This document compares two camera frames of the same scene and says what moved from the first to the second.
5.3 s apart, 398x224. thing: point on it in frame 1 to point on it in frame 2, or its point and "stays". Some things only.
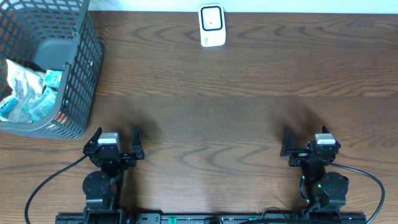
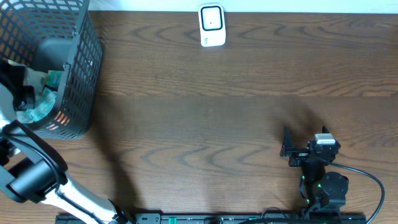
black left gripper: [125, 157] to [20, 101]
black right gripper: [300, 154] stays
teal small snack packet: [53, 78] stays
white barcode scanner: [212, 25] stays
